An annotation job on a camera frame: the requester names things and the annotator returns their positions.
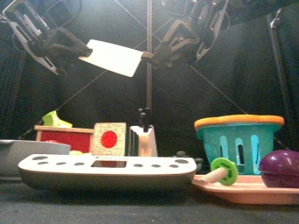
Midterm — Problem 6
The green toy screw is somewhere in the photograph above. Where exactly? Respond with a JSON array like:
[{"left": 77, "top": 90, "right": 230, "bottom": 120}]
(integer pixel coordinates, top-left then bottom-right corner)
[{"left": 200, "top": 157, "right": 239, "bottom": 187}]

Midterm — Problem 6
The red wooden box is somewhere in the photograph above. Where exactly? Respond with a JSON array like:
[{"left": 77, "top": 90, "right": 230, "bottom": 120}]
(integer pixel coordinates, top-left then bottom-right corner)
[{"left": 32, "top": 124, "right": 98, "bottom": 154}]

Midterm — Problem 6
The green toy vegetable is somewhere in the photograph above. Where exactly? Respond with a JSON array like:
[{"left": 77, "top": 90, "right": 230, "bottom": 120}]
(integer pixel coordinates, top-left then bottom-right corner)
[{"left": 41, "top": 109, "right": 75, "bottom": 129}]

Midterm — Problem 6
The pink tray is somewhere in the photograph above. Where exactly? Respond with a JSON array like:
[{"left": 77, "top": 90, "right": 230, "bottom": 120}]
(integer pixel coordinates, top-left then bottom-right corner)
[{"left": 191, "top": 173, "right": 299, "bottom": 206}]

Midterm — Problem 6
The toy toast red dot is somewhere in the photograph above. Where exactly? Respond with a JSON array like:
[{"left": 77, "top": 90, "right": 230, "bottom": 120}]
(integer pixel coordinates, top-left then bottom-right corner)
[{"left": 91, "top": 122, "right": 128, "bottom": 158}]

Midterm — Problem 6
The thin diagonal brace wire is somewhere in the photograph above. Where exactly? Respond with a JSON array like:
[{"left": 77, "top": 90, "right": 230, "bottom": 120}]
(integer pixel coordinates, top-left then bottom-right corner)
[
  {"left": 112, "top": 0, "right": 248, "bottom": 116},
  {"left": 17, "top": 17, "right": 178, "bottom": 138}
]

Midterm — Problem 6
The grey bowl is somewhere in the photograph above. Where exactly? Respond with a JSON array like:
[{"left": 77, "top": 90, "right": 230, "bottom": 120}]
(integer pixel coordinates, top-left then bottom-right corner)
[{"left": 0, "top": 138, "right": 72, "bottom": 178}]

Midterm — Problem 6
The purple toy fruit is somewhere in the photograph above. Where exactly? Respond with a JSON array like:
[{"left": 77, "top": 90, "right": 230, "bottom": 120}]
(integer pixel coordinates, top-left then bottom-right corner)
[{"left": 258, "top": 149, "right": 299, "bottom": 189}]

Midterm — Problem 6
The teal basket orange rim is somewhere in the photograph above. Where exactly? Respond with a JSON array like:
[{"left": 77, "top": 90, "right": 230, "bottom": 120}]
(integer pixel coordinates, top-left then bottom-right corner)
[{"left": 192, "top": 114, "right": 286, "bottom": 176}]

